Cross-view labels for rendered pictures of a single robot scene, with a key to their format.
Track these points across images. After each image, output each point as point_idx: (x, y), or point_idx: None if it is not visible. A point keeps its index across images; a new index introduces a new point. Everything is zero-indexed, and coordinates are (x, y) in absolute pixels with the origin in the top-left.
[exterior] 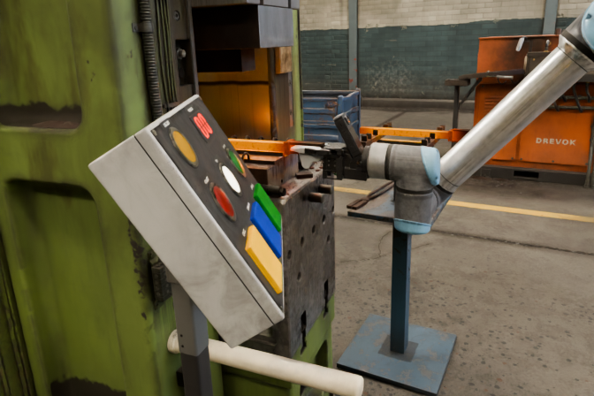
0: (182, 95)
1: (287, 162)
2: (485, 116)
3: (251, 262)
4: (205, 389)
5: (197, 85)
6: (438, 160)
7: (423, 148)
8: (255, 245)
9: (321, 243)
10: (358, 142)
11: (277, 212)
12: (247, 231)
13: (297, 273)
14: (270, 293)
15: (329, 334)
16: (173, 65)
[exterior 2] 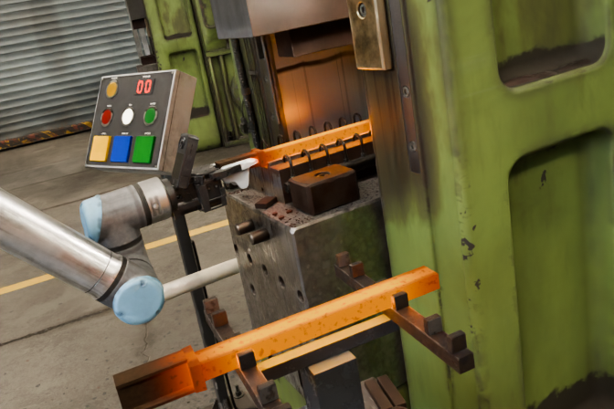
0: (261, 67)
1: (266, 175)
2: (20, 199)
3: (92, 141)
4: (174, 225)
5: (266, 61)
6: (83, 218)
7: (95, 196)
8: (97, 139)
9: (281, 306)
10: (175, 173)
11: (146, 158)
12: (106, 135)
13: (248, 281)
14: (88, 155)
15: None
16: (251, 41)
